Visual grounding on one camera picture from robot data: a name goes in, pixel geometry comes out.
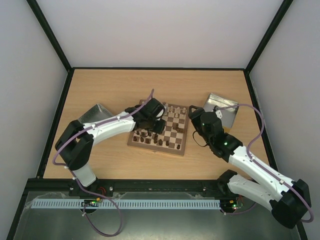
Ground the silver tin lid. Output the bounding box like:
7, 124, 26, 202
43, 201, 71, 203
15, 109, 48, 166
78, 103, 114, 124

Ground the gold tin box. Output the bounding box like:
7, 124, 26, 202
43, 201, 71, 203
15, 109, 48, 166
203, 93, 239, 133

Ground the light blue cable duct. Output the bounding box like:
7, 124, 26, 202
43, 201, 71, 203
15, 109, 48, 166
31, 198, 221, 210

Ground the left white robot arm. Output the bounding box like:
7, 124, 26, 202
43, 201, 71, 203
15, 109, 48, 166
53, 98, 167, 187

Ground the black mounting rail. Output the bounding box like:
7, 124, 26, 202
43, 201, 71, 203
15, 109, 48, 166
24, 178, 238, 199

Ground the wooden chess board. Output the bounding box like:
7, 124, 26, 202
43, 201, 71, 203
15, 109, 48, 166
127, 103, 189, 156

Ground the dark king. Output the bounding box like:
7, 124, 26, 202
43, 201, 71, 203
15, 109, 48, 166
153, 134, 158, 144

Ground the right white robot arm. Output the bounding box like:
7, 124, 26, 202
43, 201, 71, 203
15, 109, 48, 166
188, 105, 314, 229

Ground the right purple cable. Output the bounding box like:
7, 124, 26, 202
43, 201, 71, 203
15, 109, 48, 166
214, 103, 315, 223

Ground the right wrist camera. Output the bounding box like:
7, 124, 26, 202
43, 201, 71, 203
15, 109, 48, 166
213, 105, 223, 119

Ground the black enclosure frame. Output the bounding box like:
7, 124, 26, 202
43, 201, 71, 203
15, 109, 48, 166
6, 0, 293, 240

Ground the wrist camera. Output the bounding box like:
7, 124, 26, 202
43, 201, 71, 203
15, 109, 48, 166
213, 105, 223, 119
160, 105, 168, 117

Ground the purple cable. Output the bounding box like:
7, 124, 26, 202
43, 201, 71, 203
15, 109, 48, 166
52, 88, 155, 237
214, 103, 315, 223

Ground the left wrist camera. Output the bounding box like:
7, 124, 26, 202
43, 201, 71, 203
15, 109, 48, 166
160, 105, 168, 117

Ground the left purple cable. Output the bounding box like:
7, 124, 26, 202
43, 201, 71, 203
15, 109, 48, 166
52, 88, 155, 237

